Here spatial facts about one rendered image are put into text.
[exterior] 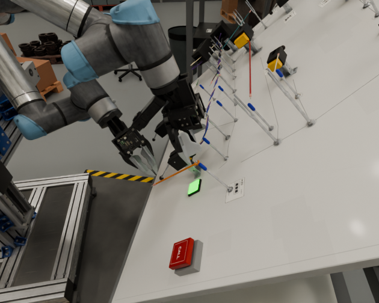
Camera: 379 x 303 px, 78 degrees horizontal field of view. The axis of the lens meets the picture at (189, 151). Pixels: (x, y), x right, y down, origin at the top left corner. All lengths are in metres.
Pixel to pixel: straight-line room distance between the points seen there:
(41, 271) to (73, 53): 1.32
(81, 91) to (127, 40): 0.27
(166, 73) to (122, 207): 1.56
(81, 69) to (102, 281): 1.40
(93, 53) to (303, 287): 0.80
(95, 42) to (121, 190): 1.66
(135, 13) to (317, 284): 0.82
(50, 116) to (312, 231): 0.67
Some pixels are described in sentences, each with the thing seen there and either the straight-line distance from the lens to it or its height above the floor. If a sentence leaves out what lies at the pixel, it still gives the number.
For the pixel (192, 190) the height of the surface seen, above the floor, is 1.06.
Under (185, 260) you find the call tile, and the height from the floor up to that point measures 1.11.
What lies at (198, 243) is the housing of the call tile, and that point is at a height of 1.10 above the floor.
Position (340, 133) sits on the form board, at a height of 1.30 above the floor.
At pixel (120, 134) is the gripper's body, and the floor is 1.16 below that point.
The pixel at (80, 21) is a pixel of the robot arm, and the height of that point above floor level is 1.41.
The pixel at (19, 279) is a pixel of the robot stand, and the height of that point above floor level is 0.21.
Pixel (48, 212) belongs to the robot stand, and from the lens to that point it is 1.85.
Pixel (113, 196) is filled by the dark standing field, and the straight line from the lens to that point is 2.03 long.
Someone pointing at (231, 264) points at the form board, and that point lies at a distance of 0.43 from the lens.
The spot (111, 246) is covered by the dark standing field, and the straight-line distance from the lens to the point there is 1.79.
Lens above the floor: 1.54
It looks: 42 degrees down
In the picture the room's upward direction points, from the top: straight up
